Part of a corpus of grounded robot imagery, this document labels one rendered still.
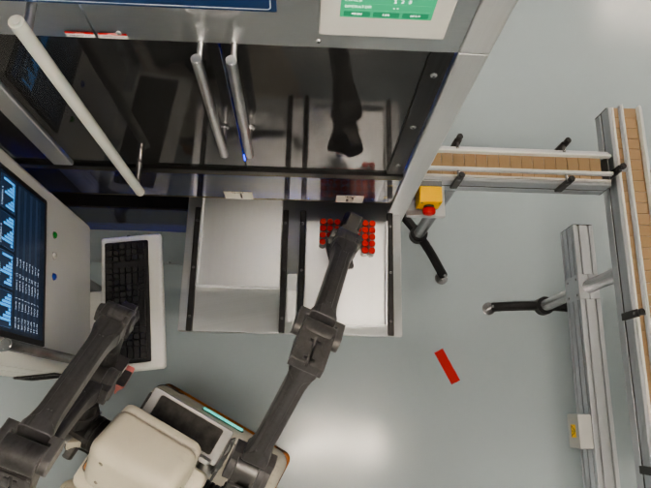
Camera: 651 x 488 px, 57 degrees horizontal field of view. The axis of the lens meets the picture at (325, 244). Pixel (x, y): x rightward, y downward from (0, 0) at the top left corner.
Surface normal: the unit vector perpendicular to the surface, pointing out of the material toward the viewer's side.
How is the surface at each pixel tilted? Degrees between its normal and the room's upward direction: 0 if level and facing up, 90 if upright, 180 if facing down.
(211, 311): 0
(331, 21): 90
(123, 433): 42
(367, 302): 0
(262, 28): 90
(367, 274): 0
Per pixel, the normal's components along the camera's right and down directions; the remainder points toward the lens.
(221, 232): 0.04, -0.27
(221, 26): -0.02, 0.96
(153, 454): 0.36, -0.76
